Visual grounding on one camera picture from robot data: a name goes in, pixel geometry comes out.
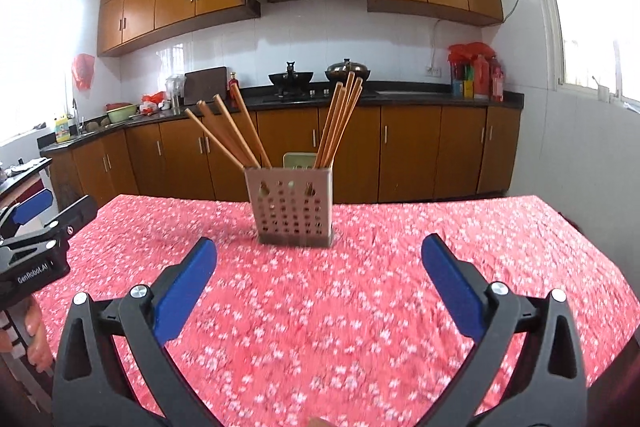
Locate black wok with handle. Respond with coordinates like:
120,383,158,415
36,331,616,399
268,62,314,98

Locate dark wooden cutting board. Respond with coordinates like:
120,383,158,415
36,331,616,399
183,66,229,105

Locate green basin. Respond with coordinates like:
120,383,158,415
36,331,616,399
106,104,138,124

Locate red floral tablecloth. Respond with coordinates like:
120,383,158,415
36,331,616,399
37,195,639,426

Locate person's left hand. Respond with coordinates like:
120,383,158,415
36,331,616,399
24,296,53,373

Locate red bag on wall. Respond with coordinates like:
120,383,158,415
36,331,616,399
72,53,96,91

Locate lidded black wok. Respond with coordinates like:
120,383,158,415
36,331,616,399
324,57,371,83

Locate red oil bottle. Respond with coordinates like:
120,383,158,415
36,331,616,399
490,61,504,102

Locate bamboo chopstick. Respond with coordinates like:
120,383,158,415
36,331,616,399
324,78,362,168
184,108,244,171
236,91,272,168
314,72,355,168
196,101,255,168
314,72,362,168
214,94,260,168
314,82,346,169

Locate window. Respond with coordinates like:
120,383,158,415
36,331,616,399
541,0,639,112

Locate red plastic bag on counter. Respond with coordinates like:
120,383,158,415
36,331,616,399
447,41,497,78

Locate brown lower kitchen cabinets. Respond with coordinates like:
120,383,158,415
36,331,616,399
41,104,521,207

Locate yellow detergent bottle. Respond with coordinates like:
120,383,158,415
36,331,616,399
54,116,72,143

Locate black countertop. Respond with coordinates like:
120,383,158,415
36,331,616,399
39,80,525,158

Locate perforated metal utensil holder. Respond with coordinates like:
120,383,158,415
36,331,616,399
244,153,333,248

